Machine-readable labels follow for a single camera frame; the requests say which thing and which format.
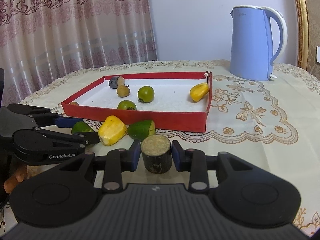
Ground gold mirror frame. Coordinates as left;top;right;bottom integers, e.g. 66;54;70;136
295;0;309;70

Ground green jujube front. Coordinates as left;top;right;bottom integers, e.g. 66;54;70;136
117;100;137;111

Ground red shallow cardboard tray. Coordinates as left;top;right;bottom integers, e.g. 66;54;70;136
61;72;213;133

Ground green jujube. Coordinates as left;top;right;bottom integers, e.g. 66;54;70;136
117;100;137;111
138;86;155;103

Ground cream gold embroidered tablecloth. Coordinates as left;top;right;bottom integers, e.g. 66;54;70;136
3;61;319;239

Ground yellow fruit piece in tray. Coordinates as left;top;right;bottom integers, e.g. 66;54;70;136
189;82;209;102

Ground operator hand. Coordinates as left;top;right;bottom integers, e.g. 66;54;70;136
3;164;28;194

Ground pink patterned curtain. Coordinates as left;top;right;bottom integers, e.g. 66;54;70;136
1;0;157;105

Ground green jujube back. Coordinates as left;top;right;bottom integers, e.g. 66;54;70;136
138;86;155;103

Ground black sugarcane piece in tray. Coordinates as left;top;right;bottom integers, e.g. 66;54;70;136
108;76;125;89

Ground brown longan with stem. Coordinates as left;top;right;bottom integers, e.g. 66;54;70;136
117;85;130;98

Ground green cucumber half on table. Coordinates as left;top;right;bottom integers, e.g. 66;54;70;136
127;120;156;141

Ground light blue electric kettle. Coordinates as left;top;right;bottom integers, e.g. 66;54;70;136
229;5;288;81

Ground yellow starfruit piece on table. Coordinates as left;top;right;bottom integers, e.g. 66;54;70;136
98;115;127;146

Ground brown longan at tray edge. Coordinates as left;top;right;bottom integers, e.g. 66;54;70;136
69;101;79;106

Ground white wall switch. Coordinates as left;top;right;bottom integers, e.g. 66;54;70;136
316;46;320;63

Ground green cucumber piece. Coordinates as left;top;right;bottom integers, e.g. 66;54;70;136
71;121;95;134

